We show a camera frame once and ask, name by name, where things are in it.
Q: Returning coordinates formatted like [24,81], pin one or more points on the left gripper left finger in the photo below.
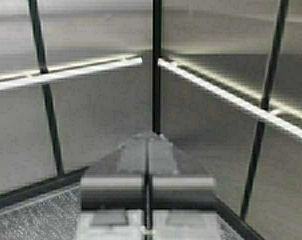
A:
[111,194]

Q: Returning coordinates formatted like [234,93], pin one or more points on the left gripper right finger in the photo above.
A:
[183,201]

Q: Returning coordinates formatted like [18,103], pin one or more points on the right elevator handrail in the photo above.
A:
[259,114]

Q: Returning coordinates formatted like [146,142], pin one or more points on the elevator handrail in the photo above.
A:
[60,75]
[259,114]

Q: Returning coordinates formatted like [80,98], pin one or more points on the left elevator handrail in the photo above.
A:
[60,75]

